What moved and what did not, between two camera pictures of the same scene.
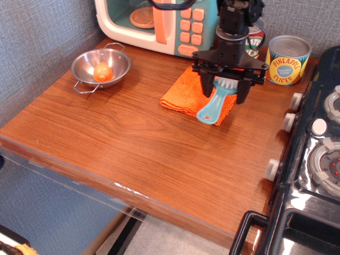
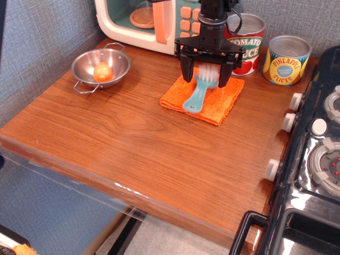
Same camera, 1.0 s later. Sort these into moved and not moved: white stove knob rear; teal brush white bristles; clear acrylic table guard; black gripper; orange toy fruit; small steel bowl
Moved: black gripper; teal brush white bristles
Not moved: orange toy fruit; white stove knob rear; small steel bowl; clear acrylic table guard
